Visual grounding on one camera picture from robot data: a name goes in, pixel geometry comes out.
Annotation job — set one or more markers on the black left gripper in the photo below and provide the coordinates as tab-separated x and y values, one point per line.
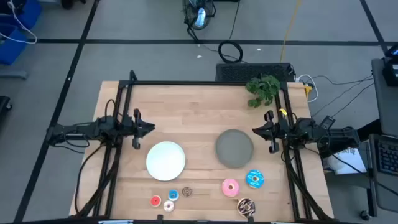
136	129

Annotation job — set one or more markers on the small blue donut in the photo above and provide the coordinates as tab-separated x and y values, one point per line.
171	198

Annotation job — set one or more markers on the large chocolate donut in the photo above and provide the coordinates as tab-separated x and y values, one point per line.
242	211

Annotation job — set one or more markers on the large blue donut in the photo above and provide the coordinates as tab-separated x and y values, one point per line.
250	183

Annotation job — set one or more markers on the yellow tag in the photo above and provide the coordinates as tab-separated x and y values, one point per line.
283	112

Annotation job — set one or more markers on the white paper sheet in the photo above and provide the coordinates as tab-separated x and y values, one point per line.
351	158

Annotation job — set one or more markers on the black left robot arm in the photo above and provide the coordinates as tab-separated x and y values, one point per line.
93	129

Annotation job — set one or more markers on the small chocolate donut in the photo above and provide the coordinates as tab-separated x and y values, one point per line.
184	194

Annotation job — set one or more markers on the blue plastic bin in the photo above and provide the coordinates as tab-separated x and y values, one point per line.
31	12
12	46

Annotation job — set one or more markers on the black floor fan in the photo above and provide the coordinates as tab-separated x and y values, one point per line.
199	14

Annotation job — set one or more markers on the small white sprinkled donut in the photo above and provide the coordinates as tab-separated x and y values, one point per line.
166	208

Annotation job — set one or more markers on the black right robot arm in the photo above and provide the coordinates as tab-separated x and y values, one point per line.
311	132

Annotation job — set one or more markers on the large pink donut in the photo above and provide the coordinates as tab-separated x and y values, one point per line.
226	191

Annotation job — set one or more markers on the black keyboard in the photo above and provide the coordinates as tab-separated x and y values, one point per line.
388	157

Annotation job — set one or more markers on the white round plate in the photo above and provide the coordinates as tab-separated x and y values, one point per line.
165	161

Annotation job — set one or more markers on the small red donut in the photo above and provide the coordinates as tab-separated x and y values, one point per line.
153	203

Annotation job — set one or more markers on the green potted plant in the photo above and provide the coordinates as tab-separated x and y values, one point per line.
264	88

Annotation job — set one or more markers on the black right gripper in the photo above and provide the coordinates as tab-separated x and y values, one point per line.
273	132

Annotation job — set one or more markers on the grey round plate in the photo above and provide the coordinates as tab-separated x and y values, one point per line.
234	148

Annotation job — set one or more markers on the black power adapter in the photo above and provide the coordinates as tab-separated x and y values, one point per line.
327	122

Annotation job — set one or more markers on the black computer case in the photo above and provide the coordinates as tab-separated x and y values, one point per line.
242	72

